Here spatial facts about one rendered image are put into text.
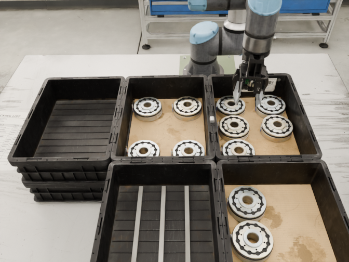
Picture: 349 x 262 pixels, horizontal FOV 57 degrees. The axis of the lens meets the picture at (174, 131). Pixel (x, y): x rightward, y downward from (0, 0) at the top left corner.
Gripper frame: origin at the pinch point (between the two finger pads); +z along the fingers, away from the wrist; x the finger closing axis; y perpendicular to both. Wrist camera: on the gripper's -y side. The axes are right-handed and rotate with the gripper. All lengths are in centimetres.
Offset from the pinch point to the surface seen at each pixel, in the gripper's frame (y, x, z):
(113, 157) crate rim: 24.0, -36.8, 4.7
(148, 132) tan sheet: 3.7, -31.7, 14.5
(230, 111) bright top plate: -7.5, -4.2, 11.6
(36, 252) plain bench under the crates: 45, -59, 28
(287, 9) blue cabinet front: -199, 43, 61
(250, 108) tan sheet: -13.2, 3.3, 14.4
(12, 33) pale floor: -197, -226, 96
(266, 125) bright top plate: -1.7, 7.9, 11.5
